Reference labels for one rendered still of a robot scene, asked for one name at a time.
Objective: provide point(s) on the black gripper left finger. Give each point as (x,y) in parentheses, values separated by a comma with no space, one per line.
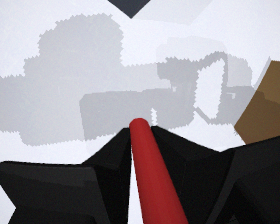
(98,186)

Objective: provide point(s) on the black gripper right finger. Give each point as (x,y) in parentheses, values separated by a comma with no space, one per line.
(204,177)

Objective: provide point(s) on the red peg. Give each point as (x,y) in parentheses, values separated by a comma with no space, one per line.
(158,199)

